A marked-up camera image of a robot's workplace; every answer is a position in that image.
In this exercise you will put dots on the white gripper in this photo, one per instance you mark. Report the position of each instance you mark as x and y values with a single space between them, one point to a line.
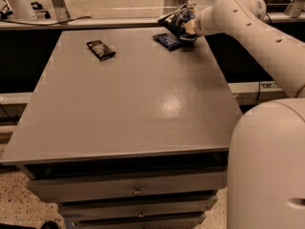
199 27

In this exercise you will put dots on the blue potato chip bag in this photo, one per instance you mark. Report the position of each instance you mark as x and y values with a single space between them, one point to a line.
174 22

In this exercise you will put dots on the blue rxbar blueberry bar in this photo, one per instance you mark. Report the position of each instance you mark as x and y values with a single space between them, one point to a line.
167 41

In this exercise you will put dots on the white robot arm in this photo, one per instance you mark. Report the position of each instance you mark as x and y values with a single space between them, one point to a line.
266 167

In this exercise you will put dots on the black snack bar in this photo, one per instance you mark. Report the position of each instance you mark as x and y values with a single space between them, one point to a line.
100 49

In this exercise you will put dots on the middle grey drawer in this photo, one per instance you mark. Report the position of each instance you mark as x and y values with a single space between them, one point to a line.
139 208

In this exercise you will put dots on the grey drawer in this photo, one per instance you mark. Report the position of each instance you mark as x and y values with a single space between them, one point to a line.
169 221
139 208
94 188

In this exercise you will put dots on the bottom grey drawer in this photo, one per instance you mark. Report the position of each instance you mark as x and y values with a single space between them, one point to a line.
169 221

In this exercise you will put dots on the top grey drawer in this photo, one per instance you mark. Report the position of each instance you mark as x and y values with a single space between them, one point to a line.
94 188

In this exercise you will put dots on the grey metal rail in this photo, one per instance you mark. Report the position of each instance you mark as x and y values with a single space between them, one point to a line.
97 24

